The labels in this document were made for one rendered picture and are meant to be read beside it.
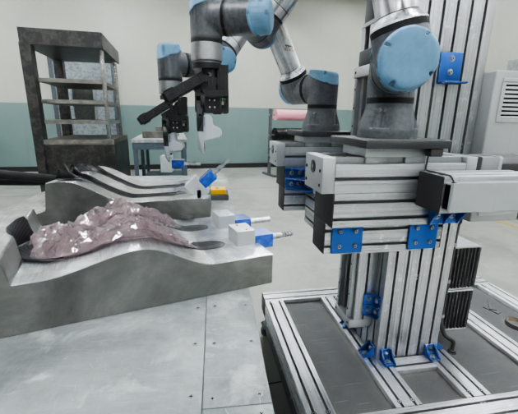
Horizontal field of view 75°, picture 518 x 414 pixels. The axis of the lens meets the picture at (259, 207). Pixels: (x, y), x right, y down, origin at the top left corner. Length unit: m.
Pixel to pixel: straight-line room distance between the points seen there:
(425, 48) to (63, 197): 0.84
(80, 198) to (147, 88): 6.63
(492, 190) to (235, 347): 0.69
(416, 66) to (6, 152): 7.77
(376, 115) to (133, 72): 6.82
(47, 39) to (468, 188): 4.76
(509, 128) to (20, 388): 1.31
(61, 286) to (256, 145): 7.23
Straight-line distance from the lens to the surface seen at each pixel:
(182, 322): 0.52
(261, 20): 0.84
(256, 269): 0.59
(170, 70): 1.15
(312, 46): 8.14
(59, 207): 0.91
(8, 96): 8.01
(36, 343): 0.54
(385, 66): 0.77
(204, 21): 0.87
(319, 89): 1.36
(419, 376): 1.44
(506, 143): 1.32
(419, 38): 0.78
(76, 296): 0.54
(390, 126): 0.89
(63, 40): 5.01
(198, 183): 0.87
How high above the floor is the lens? 1.08
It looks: 15 degrees down
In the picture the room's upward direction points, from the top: 1 degrees clockwise
